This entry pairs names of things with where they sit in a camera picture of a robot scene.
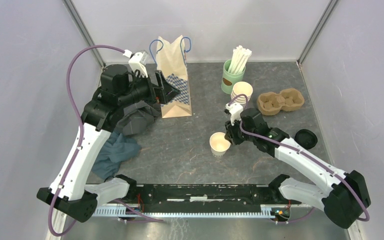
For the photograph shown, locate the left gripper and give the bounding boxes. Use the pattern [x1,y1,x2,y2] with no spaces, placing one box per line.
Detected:
[118,70,181,108]

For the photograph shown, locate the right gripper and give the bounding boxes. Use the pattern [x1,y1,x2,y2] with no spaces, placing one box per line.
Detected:
[224,114,257,146]

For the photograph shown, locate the white paper coffee cup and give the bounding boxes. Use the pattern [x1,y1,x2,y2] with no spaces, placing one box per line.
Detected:
[209,132,231,158]

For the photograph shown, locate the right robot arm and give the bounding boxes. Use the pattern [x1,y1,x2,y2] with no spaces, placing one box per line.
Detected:
[224,103,371,229]

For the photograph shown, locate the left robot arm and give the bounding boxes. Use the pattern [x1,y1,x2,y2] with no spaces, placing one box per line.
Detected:
[36,64,181,223]

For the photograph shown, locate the stack of paper cups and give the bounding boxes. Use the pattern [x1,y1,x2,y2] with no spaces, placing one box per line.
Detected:
[230,81,253,108]

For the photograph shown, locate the brown cardboard cup carrier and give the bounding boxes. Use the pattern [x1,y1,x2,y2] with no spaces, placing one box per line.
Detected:
[256,88,305,116]

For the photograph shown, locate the green straw holder cup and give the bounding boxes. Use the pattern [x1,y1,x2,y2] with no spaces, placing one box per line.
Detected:
[220,59,246,95]

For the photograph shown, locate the blue cloth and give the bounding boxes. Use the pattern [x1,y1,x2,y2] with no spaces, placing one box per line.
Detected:
[91,132,142,180]

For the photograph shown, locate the white wrapped straws bundle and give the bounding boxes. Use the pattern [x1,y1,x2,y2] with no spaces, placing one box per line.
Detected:
[227,45,252,75]

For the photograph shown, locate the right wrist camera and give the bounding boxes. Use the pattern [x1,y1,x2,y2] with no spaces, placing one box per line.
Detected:
[225,102,244,126]

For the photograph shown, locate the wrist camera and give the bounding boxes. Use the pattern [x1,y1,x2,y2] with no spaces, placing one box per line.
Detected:
[225,102,244,126]
[123,49,149,78]

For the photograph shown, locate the brown paper bag blue handles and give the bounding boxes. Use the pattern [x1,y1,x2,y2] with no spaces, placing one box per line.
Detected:
[149,35,192,119]

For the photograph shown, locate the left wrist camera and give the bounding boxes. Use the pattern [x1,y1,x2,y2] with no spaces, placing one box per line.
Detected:
[123,49,149,78]

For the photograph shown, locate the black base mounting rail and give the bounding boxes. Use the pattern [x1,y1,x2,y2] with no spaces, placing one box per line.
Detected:
[112,183,302,215]

